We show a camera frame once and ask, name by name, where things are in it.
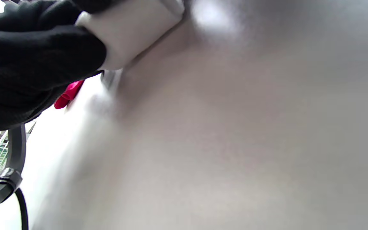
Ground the person's right hand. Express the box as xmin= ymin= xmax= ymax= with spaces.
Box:
xmin=72 ymin=0 xmax=114 ymax=14

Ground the long white sock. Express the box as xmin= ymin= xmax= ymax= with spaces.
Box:
xmin=75 ymin=0 xmax=185 ymax=71

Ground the person's left hand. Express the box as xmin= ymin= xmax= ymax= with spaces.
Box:
xmin=0 ymin=0 xmax=107 ymax=144

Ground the long red sock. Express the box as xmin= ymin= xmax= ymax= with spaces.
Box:
xmin=54 ymin=80 xmax=85 ymax=110

